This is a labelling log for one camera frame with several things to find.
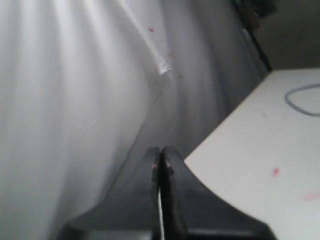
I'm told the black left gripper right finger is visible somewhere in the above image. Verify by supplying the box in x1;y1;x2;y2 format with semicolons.
160;146;273;240

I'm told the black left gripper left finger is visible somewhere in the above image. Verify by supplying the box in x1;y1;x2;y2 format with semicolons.
59;147;161;240

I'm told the grey backdrop cloth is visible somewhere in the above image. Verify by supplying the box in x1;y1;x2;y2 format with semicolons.
0;0;267;240

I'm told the grey power cable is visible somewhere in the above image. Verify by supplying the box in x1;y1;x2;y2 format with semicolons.
284;83;320;117

